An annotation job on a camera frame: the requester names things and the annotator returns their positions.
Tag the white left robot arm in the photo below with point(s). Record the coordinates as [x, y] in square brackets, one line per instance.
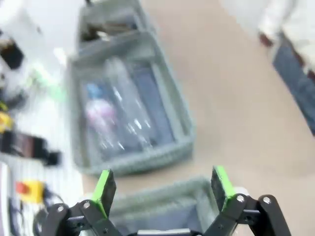
[41, 19]

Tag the person's white zip jacket torso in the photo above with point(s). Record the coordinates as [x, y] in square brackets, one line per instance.
[290, 14]

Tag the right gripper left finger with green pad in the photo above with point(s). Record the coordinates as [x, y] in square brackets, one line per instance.
[103, 194]

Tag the large clear plastic bottle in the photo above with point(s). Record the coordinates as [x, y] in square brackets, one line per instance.
[128, 103]

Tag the grey fabric basket labelled Can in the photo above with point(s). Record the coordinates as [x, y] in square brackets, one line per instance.
[160, 206]

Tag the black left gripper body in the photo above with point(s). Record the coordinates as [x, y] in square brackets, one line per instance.
[11, 55]

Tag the yellow emergency stop box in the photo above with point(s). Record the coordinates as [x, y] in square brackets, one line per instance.
[30, 190]

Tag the person's left forearm white sleeve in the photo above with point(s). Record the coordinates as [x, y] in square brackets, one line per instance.
[267, 37]

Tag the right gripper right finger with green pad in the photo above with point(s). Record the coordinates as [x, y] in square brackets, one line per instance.
[222, 189]

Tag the black electronic device box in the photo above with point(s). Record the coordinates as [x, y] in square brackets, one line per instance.
[22, 143]

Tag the person's blue jeans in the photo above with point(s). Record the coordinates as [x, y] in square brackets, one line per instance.
[297, 83]

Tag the grey fabric basket labelled Plastic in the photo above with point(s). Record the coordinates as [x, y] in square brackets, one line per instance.
[169, 98]

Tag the finger of the green-tipped left gripper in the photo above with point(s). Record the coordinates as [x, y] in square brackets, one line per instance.
[48, 84]

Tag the small plastic bottle pink label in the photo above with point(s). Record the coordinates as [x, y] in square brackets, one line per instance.
[98, 113]

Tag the grey fabric basket labelled Bottle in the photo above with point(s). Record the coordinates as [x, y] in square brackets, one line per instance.
[118, 14]

